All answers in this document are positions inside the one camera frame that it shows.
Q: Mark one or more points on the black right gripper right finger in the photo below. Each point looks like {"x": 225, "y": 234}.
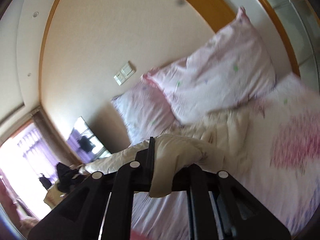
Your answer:
{"x": 219, "y": 207}

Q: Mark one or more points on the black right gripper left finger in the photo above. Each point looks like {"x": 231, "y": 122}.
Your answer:
{"x": 101, "y": 207}

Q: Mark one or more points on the cream quilted down jacket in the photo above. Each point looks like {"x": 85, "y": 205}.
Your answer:
{"x": 215, "y": 143}

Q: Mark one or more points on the brown window curtain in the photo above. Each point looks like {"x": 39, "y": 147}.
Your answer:
{"x": 55, "y": 142}

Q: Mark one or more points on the black flat television screen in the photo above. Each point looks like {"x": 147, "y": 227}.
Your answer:
{"x": 85, "y": 143}

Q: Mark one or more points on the floral pink bed sheet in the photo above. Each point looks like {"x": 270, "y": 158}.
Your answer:
{"x": 282, "y": 141}

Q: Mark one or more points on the lower pink floral pillow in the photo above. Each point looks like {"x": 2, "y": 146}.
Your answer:
{"x": 144, "y": 111}

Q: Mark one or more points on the pink floral pillow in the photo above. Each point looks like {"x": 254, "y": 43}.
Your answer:
{"x": 232, "y": 68}
{"x": 144, "y": 111}

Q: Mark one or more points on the upper pink floral pillow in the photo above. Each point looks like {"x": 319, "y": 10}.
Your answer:
{"x": 232, "y": 68}

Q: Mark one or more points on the wooden headboard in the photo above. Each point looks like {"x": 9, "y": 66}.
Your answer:
{"x": 218, "y": 13}

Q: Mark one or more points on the white wall switch plate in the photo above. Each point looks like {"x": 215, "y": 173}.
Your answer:
{"x": 126, "y": 71}

